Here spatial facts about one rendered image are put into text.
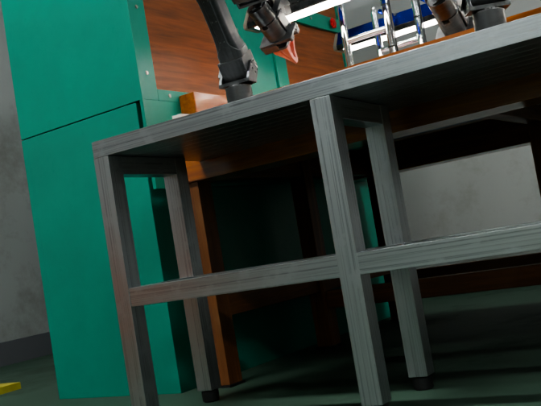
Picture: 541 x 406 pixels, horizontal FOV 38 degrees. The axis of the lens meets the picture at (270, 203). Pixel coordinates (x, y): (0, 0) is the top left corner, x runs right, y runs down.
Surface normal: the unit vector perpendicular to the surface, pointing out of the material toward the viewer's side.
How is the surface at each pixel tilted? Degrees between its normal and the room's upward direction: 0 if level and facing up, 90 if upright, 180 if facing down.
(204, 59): 90
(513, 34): 90
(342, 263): 90
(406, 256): 90
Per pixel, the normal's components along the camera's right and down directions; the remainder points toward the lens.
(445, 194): -0.51, 0.03
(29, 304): 0.84, -0.18
